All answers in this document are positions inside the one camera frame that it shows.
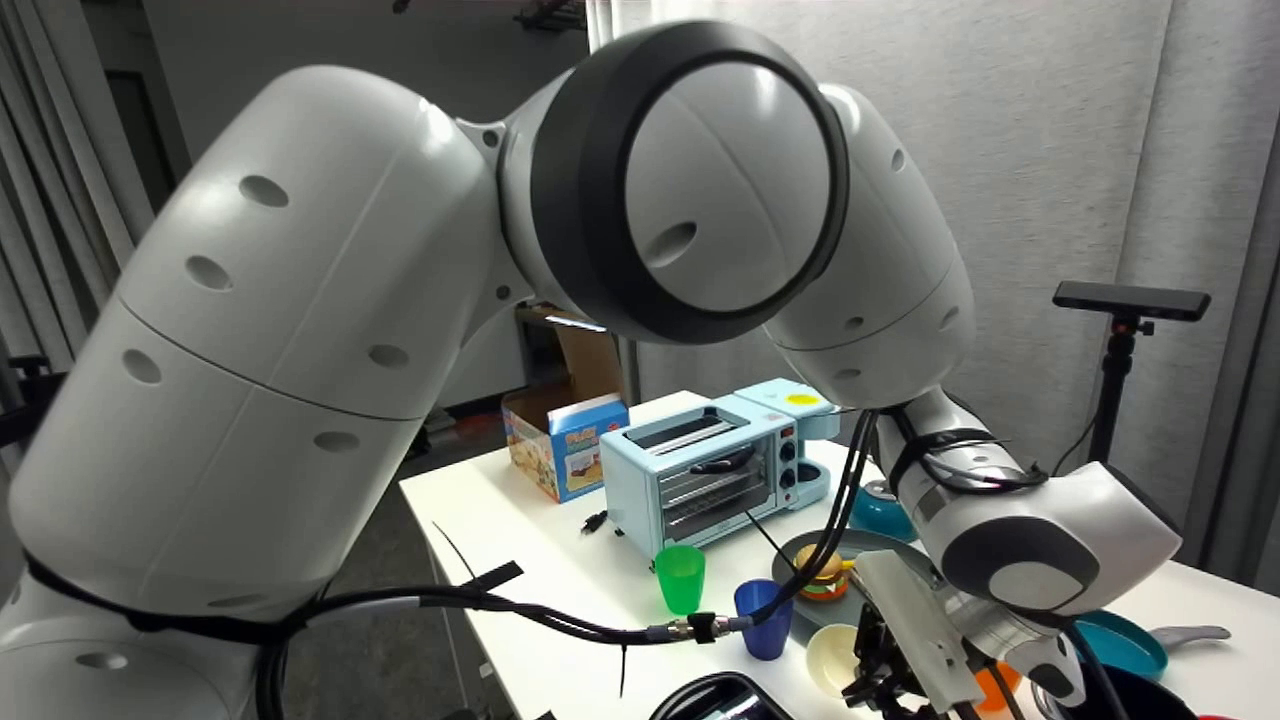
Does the black bar camera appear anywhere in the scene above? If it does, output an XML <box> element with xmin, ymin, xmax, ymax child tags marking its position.
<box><xmin>1053</xmin><ymin>275</ymin><xmax>1215</xmax><ymax>324</ymax></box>

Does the green plastic cup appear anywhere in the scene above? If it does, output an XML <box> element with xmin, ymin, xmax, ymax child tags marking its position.
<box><xmin>647</xmin><ymin>541</ymin><xmax>711</xmax><ymax>621</ymax></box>

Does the grey plate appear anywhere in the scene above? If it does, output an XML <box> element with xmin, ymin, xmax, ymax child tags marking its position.
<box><xmin>769</xmin><ymin>526</ymin><xmax>936</xmax><ymax>631</ymax></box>

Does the cream bowl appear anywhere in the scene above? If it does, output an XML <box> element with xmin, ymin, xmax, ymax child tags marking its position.
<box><xmin>803</xmin><ymin>621</ymin><xmax>871</xmax><ymax>698</ymax></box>

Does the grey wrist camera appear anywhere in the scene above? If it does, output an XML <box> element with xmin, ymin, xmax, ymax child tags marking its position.
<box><xmin>850</xmin><ymin>546</ymin><xmax>987</xmax><ymax>715</ymax></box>

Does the blue plastic cup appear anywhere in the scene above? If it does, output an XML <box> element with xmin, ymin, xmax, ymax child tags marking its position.
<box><xmin>732</xmin><ymin>574</ymin><xmax>799</xmax><ymax>664</ymax></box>

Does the black camera tripod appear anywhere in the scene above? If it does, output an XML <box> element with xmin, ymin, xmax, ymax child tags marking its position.
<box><xmin>1084</xmin><ymin>312</ymin><xmax>1155</xmax><ymax>473</ymax></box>

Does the blue snack box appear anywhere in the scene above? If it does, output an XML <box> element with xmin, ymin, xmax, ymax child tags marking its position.
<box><xmin>501</xmin><ymin>393</ymin><xmax>633</xmax><ymax>506</ymax></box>

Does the toy burger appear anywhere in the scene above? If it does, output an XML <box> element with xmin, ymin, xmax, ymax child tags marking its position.
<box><xmin>793</xmin><ymin>534</ymin><xmax>861</xmax><ymax>602</ymax></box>

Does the brown cardboard box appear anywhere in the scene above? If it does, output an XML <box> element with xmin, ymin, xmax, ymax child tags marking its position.
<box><xmin>510</xmin><ymin>312</ymin><xmax>629</xmax><ymax>432</ymax></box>

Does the grey curtain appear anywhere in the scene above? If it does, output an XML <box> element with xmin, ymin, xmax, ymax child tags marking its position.
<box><xmin>585</xmin><ymin>0</ymin><xmax>1280</xmax><ymax>563</ymax></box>

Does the orange plastic cup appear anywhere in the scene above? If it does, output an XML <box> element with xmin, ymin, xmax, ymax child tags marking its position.
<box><xmin>966</xmin><ymin>656</ymin><xmax>1031</xmax><ymax>720</ymax></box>

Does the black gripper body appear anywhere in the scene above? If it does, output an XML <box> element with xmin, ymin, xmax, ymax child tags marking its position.
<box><xmin>839</xmin><ymin>602</ymin><xmax>944</xmax><ymax>720</ymax></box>

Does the grey utensil handle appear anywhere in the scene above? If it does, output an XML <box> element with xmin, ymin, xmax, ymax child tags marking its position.
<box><xmin>1148</xmin><ymin>621</ymin><xmax>1236</xmax><ymax>656</ymax></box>

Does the black plastic tray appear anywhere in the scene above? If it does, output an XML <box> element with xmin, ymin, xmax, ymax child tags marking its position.
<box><xmin>647</xmin><ymin>668</ymin><xmax>793</xmax><ymax>720</ymax></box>

